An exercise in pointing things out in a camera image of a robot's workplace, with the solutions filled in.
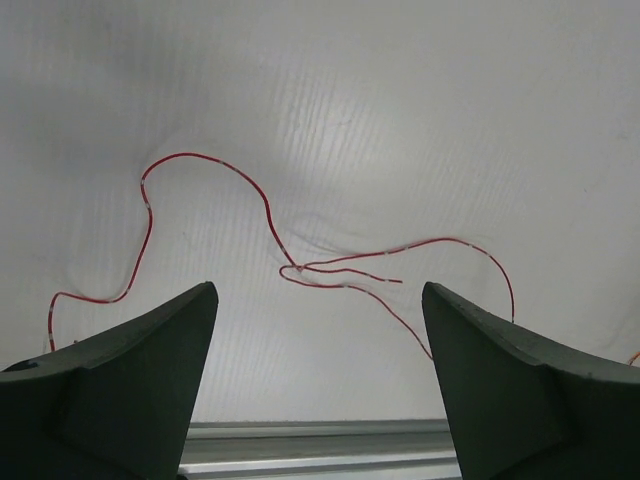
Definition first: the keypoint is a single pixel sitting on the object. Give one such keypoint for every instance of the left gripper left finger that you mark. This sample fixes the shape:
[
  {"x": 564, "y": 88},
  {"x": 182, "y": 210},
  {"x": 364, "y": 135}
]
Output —
[{"x": 117, "y": 405}]

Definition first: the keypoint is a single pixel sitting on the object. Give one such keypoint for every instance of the aluminium mounting rail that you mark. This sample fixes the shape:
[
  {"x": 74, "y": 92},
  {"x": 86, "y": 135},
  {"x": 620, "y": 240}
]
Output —
[{"x": 386, "y": 449}]

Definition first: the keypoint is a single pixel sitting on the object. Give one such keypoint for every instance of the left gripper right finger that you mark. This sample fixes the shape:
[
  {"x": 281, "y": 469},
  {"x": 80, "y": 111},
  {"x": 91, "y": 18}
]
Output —
[{"x": 522, "y": 406}]

